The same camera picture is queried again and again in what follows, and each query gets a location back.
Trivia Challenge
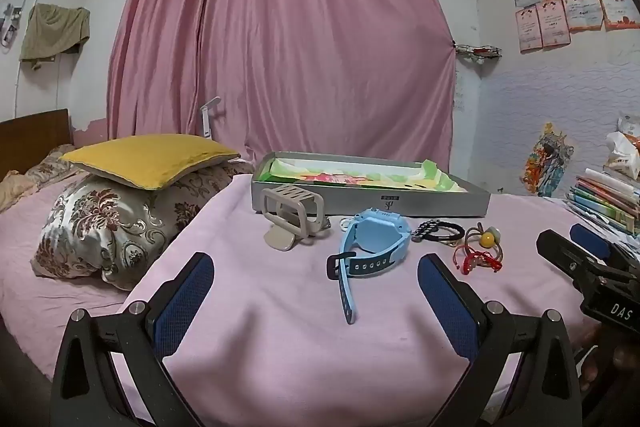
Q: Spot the beige floral quilt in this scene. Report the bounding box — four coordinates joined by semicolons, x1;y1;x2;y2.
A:
0;144;81;212

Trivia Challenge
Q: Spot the white plastic bag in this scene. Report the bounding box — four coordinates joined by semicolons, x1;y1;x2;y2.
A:
602;112;640;180

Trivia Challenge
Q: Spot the red string bracelet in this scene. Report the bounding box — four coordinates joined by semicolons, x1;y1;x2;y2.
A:
452;244;503;275

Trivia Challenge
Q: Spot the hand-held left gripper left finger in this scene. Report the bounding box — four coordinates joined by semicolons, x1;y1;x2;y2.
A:
50;252;216;427

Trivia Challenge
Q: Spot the wire wall shelf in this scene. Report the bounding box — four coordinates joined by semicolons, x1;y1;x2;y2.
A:
454;43;502;65

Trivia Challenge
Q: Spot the pink table cloth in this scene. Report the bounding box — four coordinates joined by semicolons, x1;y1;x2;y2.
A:
112;174;640;427

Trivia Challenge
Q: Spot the beige hair claw clip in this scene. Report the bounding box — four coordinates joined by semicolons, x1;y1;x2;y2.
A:
260;187;328;253

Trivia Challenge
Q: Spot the colourful cartoon wall sticker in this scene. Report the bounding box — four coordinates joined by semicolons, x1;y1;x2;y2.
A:
520;123;575;198

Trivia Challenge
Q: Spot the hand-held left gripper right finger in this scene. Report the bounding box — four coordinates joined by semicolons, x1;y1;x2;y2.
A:
417;253;583;427

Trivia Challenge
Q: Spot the colourful cartoon box liner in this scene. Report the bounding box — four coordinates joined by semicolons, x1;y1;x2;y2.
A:
257;155;468;194

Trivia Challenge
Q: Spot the yellow pillow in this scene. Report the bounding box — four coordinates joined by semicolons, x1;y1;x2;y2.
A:
59;134;242;191

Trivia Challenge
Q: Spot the grey shallow box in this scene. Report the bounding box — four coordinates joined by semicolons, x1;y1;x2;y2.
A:
251;151;492;220

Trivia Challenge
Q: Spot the green hanging cloth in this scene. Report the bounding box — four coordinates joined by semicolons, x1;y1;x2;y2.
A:
19;3;92;70

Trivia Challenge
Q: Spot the pink curtain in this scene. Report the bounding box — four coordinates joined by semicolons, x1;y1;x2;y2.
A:
106;0;458;168

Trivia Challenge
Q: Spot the black hair tie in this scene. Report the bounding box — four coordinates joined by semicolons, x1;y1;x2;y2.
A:
435;221;467;242

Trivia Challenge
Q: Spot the blue watch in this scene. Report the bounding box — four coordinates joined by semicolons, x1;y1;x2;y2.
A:
326;207;413;325

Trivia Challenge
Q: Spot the stack of books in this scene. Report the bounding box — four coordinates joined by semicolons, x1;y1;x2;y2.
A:
565;167;640;238

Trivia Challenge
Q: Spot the wall hook device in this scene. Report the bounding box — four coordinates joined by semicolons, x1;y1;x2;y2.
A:
0;4;23;50

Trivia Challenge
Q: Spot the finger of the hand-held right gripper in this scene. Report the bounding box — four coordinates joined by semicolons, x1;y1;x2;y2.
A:
569;223;640;278
536;229;608;293

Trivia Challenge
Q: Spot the person's right hand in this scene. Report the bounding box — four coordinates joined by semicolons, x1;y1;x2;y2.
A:
575;322;640;408

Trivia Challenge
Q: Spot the white folding desk lamp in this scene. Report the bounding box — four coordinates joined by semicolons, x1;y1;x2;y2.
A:
199;97;222;142

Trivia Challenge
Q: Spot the brown hair tie yellow bead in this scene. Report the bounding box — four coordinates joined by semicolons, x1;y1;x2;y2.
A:
464;223;502;258

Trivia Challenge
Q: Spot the wooden headboard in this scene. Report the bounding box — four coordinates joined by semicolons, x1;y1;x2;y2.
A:
0;109;73;180

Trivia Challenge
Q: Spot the floral satin pillow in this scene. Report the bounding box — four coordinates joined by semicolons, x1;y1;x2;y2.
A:
31;159;256;292

